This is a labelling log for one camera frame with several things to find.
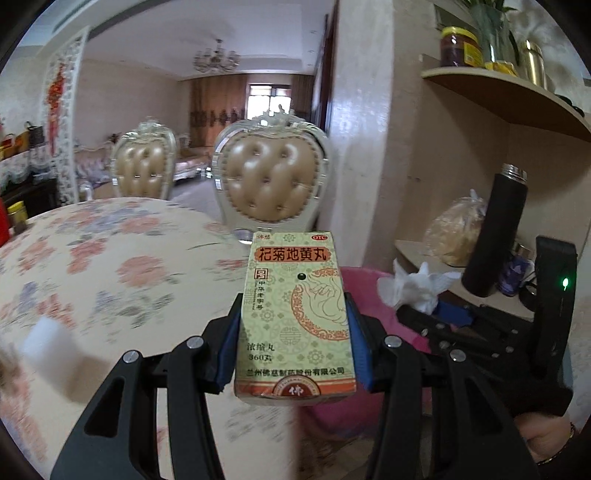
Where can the bright window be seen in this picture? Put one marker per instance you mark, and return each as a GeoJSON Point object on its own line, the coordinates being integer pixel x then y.
{"type": "Point", "coordinates": [268, 99]}

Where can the gold metal canister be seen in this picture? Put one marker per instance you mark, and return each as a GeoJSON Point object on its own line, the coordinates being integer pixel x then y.
{"type": "Point", "coordinates": [533, 64]}

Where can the black thermos bottle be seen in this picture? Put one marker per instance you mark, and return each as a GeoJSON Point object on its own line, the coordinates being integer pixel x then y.
{"type": "Point", "coordinates": [498, 230]}

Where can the glass vase with plant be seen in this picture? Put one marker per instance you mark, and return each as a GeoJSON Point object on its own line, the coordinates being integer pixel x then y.
{"type": "Point", "coordinates": [494, 32]}

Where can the brown curtain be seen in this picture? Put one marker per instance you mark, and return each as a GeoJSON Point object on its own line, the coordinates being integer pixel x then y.
{"type": "Point", "coordinates": [217, 110]}

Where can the ornate sofa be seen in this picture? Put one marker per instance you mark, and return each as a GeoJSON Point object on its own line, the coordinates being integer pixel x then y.
{"type": "Point", "coordinates": [94, 164]}

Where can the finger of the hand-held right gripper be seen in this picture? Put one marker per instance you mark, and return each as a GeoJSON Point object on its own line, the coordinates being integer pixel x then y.
{"type": "Point", "coordinates": [434, 334]}
{"type": "Point", "coordinates": [455, 314]}

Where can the red plastic container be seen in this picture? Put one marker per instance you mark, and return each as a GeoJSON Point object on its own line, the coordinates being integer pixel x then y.
{"type": "Point", "coordinates": [3, 224]}

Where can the yellow green medicine box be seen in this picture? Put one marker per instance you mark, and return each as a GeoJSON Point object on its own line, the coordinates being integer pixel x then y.
{"type": "Point", "coordinates": [291, 318]}

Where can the tufted beige dining chair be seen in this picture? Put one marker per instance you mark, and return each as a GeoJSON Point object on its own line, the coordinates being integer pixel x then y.
{"type": "Point", "coordinates": [141, 161]}
{"type": "Point", "coordinates": [270, 177]}

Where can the pink plastic trash bin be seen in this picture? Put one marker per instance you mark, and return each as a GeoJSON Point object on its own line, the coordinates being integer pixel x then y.
{"type": "Point", "coordinates": [364, 288]}

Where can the red hanging knot decoration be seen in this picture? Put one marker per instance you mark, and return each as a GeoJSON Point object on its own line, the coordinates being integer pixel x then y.
{"type": "Point", "coordinates": [55, 97]}

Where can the crystal chandelier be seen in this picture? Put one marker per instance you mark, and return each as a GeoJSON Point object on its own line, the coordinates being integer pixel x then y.
{"type": "Point", "coordinates": [216, 57]}

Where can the dark sideboard with lace cloth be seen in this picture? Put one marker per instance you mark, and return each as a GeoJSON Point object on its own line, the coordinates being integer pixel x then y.
{"type": "Point", "coordinates": [27, 189]}

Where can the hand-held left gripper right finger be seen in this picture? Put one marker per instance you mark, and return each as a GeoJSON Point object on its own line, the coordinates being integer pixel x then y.
{"type": "Point", "coordinates": [362, 350]}

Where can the person's right hand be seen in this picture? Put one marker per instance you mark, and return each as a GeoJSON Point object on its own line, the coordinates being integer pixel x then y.
{"type": "Point", "coordinates": [542, 436]}

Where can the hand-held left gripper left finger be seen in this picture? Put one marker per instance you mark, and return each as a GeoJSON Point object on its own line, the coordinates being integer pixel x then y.
{"type": "Point", "coordinates": [227, 350]}

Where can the white tissue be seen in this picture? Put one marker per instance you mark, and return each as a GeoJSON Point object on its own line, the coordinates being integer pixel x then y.
{"type": "Point", "coordinates": [415, 286]}

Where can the red jar with yellow label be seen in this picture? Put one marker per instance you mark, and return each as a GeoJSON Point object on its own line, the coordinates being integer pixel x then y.
{"type": "Point", "coordinates": [460, 48]}

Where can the yellow lid dark jar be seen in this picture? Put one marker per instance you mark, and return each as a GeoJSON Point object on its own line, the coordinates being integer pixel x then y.
{"type": "Point", "coordinates": [18, 219]}

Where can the curved wooden wall shelf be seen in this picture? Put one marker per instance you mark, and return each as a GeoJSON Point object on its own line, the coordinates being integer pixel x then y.
{"type": "Point", "coordinates": [508, 99]}

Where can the clear bag of bread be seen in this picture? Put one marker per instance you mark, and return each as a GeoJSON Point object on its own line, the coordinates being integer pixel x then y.
{"type": "Point", "coordinates": [455, 230]}

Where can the yellow orange boxes on sideboard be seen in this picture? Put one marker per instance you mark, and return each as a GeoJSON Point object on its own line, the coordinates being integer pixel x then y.
{"type": "Point", "coordinates": [23, 141]}

